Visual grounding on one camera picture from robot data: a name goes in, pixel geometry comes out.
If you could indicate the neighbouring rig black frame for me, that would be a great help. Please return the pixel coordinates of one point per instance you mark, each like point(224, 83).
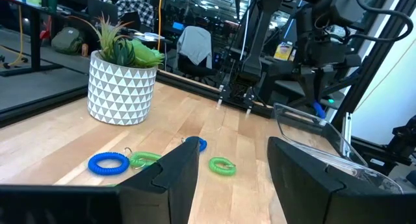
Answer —
point(403, 136)

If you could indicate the black white plaid cloth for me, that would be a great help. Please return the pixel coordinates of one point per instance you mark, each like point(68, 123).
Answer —
point(136, 9)

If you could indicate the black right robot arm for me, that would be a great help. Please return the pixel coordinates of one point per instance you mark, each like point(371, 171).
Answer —
point(260, 29)

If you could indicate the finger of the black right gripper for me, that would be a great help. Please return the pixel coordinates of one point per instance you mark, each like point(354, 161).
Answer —
point(221, 95)
point(249, 104)

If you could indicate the potted succulent, white triangle-pattern pot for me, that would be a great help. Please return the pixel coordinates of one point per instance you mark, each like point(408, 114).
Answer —
point(120, 91)

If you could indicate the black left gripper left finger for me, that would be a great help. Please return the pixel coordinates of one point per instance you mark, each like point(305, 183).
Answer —
point(169, 185)

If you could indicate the black laptop screen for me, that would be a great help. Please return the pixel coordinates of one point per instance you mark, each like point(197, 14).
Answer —
point(100, 9)

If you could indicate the black office chair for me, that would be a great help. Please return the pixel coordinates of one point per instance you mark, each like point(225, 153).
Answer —
point(191, 69)

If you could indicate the olive green backpack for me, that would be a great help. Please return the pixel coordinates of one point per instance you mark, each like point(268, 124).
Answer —
point(66, 40)

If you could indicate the black desk leg frame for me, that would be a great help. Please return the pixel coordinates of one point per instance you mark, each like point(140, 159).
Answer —
point(35, 39)

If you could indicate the grey jacket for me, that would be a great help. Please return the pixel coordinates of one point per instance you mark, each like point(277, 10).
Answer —
point(195, 43)

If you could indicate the blue lit monitor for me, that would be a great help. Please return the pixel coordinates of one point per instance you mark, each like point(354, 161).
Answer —
point(178, 26)

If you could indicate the yellow box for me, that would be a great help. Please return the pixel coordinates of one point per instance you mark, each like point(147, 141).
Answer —
point(282, 51)

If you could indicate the clear plastic bin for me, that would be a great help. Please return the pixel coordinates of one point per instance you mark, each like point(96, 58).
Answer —
point(302, 120)
point(364, 172)

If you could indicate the dark green bottle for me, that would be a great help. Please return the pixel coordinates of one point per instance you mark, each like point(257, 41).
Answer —
point(52, 0)

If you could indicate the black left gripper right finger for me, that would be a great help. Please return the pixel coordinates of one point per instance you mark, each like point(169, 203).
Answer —
point(302, 185)

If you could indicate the neighbouring black robot arm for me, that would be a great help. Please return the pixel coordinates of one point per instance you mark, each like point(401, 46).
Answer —
point(325, 53)

